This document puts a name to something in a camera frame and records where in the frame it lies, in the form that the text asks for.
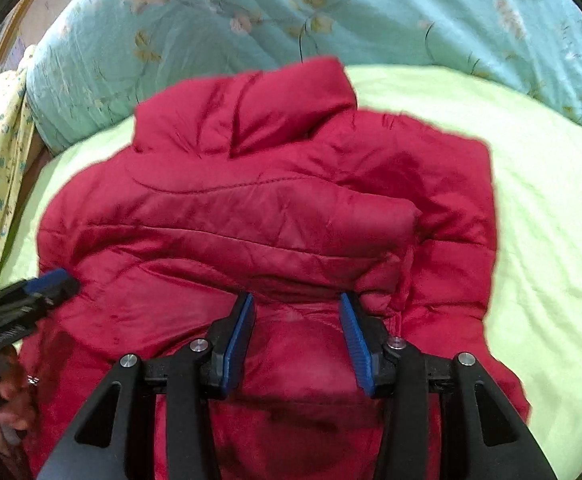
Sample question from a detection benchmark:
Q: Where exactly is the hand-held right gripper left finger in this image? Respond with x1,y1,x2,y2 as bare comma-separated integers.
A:
36,292,256,480

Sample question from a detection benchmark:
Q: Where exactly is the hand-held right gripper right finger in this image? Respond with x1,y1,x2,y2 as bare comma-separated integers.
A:
339,291,544,480

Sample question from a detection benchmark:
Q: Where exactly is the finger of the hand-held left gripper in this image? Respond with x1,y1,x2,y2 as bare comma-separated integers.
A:
41,277,80,308
26,268,69,296

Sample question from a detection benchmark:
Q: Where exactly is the red padded jacket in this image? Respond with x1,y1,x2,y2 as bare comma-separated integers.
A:
18,55,532,480

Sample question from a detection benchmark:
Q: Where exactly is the person's left hand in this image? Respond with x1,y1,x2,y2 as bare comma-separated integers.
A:
0,347,39,441

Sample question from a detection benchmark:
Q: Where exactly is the light green bed sheet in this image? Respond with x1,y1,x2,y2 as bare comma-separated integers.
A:
0,65,582,480

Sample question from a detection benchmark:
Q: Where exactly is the teal floral quilt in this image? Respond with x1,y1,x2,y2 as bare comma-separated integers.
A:
26,0,582,156

